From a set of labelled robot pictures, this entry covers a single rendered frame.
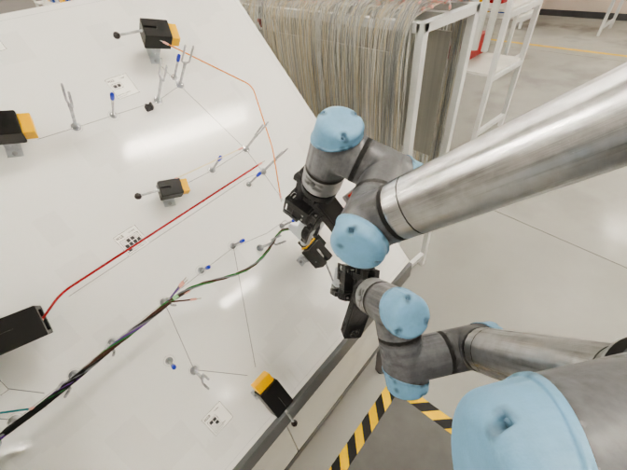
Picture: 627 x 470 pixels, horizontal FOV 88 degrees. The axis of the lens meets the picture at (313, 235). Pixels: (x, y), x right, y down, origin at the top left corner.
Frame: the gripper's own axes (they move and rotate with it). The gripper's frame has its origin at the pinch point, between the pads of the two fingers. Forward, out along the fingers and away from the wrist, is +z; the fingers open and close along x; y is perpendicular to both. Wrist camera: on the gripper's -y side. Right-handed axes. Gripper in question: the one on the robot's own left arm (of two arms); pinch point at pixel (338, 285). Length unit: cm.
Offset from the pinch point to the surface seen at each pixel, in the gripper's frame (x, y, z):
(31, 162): 66, 24, -6
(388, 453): -44, -83, 43
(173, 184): 40.2, 22.3, -7.4
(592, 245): -205, 12, 79
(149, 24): 47, 56, -2
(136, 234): 47.4, 11.4, -4.5
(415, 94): -35, 65, 27
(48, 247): 61, 8, -9
